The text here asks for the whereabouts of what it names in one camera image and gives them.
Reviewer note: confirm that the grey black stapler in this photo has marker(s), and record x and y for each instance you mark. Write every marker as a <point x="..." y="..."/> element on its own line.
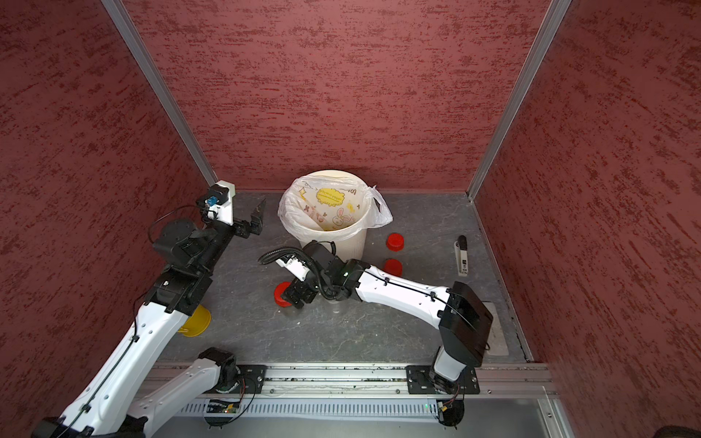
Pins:
<point x="461" y="256"/>

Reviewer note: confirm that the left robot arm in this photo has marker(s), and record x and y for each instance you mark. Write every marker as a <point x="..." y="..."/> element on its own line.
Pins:
<point x="108" y="407"/>

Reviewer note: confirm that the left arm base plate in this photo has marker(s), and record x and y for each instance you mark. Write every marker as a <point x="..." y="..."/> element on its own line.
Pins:
<point x="249" y="379"/>

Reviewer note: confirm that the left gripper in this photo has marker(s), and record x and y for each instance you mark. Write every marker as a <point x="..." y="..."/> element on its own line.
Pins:
<point x="243" y="228"/>

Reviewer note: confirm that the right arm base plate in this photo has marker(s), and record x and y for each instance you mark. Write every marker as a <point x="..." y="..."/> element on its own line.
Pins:
<point x="423" y="380"/>

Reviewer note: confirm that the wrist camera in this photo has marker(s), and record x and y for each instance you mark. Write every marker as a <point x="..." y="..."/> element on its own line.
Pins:
<point x="298" y="268"/>
<point x="219" y="203"/>

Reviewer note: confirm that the yellow pencil cup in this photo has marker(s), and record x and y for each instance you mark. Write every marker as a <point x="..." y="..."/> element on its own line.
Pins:
<point x="197" y="323"/>

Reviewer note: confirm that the cream plastic waste bin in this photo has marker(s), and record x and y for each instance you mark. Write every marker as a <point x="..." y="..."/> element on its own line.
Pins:
<point x="328" y="206"/>

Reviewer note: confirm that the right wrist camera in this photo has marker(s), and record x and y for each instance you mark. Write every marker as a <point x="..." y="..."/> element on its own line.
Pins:
<point x="298" y="268"/>

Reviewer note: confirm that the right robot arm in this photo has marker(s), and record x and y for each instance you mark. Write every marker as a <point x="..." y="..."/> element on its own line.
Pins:
<point x="456" y="312"/>

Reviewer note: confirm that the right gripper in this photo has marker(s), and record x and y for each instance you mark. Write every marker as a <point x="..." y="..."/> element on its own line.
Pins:
<point x="295" y="297"/>

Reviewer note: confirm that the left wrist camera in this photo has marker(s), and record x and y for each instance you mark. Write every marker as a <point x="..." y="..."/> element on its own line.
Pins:
<point x="219" y="203"/>

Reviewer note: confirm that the aluminium mounting rail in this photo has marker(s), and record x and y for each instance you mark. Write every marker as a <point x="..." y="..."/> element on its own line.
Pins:
<point x="389" y="380"/>

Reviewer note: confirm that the white printed bin liner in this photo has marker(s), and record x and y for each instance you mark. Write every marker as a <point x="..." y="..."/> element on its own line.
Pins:
<point x="380" y="214"/>

